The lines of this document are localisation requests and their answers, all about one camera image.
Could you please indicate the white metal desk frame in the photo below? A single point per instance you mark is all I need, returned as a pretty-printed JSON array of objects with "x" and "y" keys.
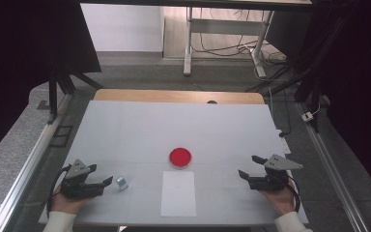
[{"x": 225, "y": 26}]

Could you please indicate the person's right hand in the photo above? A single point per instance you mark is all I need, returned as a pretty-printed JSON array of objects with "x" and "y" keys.
[{"x": 280, "y": 201}]

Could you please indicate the white paper sheet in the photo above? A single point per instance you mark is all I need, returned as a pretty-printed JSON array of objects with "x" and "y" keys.
[{"x": 178, "y": 193}]

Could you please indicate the black rectangular floor frame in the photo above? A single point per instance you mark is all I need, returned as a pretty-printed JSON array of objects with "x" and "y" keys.
[{"x": 61, "y": 136}]

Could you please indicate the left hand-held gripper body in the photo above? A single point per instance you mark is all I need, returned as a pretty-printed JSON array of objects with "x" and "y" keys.
[{"x": 77, "y": 188}]

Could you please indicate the round red ink pad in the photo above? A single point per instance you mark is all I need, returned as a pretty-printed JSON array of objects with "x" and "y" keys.
[{"x": 180, "y": 157}]

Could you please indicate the small blue white stamp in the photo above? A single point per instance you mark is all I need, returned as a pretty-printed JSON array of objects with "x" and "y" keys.
[{"x": 121, "y": 183}]

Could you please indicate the black metal stand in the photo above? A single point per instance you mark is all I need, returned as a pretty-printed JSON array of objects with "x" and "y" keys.
[
  {"x": 53, "y": 96},
  {"x": 309, "y": 80}
]

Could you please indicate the wooden table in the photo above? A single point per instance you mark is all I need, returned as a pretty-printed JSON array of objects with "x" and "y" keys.
[{"x": 174, "y": 96}]

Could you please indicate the aluminium floor rail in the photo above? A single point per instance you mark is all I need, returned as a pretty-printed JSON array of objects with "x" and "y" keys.
[
  {"x": 22, "y": 174},
  {"x": 331, "y": 174}
]

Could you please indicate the small white wall socket box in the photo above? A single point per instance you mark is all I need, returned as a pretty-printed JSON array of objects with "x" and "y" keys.
[{"x": 307, "y": 116}]

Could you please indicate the white board table cover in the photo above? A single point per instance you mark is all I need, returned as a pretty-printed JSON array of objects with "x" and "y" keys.
[{"x": 180, "y": 129}]

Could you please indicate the dark table grommet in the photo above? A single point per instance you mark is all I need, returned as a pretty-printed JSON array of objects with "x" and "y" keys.
[{"x": 212, "y": 102}]

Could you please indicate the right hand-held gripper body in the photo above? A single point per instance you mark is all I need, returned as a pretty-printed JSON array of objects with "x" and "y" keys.
[{"x": 269, "y": 182}]

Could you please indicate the black curtain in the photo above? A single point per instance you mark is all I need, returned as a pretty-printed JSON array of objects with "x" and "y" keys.
[
  {"x": 354, "y": 80},
  {"x": 19, "y": 58}
]

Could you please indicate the person's left hand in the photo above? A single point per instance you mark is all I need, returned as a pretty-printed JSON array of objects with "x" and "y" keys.
[{"x": 67, "y": 203}]

